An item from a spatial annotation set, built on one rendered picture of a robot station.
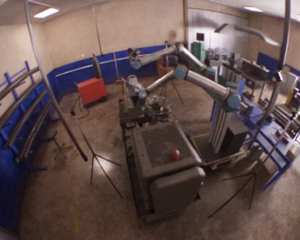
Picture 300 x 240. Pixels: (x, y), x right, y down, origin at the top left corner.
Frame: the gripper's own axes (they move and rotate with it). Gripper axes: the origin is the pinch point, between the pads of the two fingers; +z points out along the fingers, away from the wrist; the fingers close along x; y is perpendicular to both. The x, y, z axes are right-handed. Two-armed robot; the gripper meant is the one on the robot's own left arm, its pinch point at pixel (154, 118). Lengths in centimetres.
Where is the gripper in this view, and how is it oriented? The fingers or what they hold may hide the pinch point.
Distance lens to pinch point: 162.6
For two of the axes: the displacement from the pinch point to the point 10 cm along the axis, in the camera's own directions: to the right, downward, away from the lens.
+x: 7.8, -1.7, 6.0
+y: 2.7, -7.8, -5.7
